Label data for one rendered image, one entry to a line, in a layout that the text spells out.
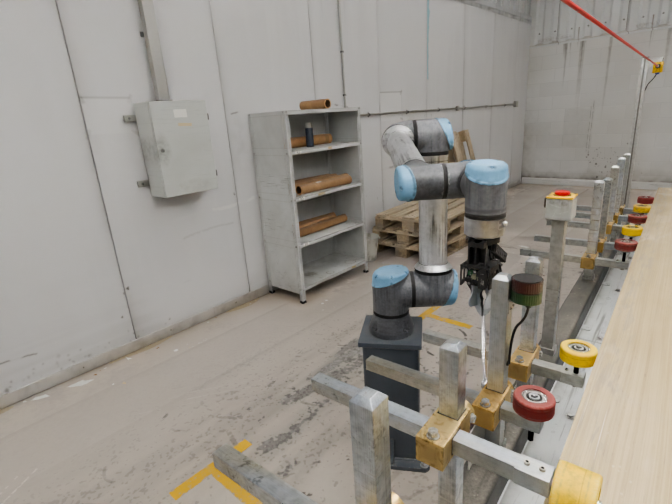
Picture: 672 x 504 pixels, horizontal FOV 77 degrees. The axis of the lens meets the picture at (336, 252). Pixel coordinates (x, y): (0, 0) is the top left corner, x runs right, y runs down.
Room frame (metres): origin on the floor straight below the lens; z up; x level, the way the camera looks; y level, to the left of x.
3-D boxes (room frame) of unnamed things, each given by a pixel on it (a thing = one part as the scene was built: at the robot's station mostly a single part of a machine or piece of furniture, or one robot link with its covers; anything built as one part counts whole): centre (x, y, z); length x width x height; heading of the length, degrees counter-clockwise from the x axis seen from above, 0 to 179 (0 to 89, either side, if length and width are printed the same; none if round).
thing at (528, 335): (1.01, -0.50, 0.87); 0.04 x 0.04 x 0.48; 50
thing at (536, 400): (0.74, -0.39, 0.85); 0.08 x 0.08 x 0.11
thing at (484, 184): (0.95, -0.35, 1.30); 0.10 x 0.09 x 0.12; 177
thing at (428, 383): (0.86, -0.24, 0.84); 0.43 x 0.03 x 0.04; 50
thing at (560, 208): (1.21, -0.67, 1.18); 0.07 x 0.07 x 0.08; 50
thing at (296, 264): (3.75, 0.16, 0.78); 0.90 x 0.45 x 1.55; 137
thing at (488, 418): (0.80, -0.33, 0.85); 0.14 x 0.06 x 0.05; 140
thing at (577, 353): (0.90, -0.58, 0.85); 0.08 x 0.08 x 0.11
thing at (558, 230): (1.22, -0.67, 0.93); 0.05 x 0.05 x 0.45; 50
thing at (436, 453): (0.61, -0.17, 0.95); 0.14 x 0.06 x 0.05; 140
